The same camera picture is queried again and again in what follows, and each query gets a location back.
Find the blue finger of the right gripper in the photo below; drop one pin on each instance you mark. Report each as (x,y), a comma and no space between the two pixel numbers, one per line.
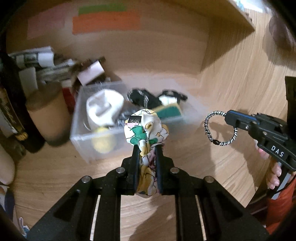
(232,115)

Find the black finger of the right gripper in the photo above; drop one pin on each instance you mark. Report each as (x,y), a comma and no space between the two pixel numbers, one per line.
(239,122)

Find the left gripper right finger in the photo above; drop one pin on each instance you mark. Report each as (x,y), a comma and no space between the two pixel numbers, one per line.
(164,175)

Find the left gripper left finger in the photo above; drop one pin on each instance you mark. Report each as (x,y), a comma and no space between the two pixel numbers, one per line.
(131,174)

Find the floral fabric scrunchie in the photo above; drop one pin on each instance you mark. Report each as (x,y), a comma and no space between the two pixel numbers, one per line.
(150,133)

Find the white cloth pouch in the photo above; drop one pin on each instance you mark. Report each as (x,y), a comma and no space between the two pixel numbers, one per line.
(103,108)

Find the person's right hand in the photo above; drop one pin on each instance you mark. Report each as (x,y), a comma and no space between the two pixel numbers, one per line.
(274,172)

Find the yellow green knitted item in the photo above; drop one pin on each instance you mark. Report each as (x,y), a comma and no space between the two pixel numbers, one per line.
(106,139)

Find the clear plastic storage box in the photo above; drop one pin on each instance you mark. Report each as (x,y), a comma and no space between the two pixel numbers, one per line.
(179,127)

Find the red right sleeve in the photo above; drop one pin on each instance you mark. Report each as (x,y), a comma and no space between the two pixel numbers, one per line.
(278,209)

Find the small white cardboard box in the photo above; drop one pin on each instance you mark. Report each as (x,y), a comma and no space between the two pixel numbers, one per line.
(91,71)

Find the brown cardboard tube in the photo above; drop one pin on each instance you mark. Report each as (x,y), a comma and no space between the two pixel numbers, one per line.
(49,112)

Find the dark wine bottle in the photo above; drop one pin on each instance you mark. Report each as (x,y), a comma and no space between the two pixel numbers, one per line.
(13,107)

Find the stack of magazines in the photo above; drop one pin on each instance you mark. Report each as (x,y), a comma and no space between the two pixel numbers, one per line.
(40,66)

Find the orange sticky note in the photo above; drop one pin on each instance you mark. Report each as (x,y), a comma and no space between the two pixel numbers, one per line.
(106,21)

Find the green sticky note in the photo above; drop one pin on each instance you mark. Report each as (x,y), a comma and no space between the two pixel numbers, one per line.
(101,7)

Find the pink sticky note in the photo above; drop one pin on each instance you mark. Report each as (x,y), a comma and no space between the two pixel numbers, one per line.
(42,23)

